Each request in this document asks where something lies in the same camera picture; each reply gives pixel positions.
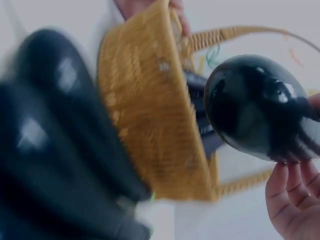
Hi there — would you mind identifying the person's left hand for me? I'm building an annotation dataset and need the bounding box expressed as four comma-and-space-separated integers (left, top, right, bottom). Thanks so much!
113, 0, 192, 38

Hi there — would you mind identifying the woven tan basket with handle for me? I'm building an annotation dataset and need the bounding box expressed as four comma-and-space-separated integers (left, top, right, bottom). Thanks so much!
96, 0, 320, 203

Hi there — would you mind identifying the dark purple eggplant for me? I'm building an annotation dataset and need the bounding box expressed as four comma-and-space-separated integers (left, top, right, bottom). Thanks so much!
15, 27, 153, 203
183, 69, 209, 90
0, 81, 153, 240
194, 111, 215, 137
200, 129, 227, 160
186, 84, 208, 115
204, 54, 320, 163

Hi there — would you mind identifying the person's right hand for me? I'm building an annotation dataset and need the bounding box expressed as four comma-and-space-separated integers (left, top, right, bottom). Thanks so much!
265, 92, 320, 240

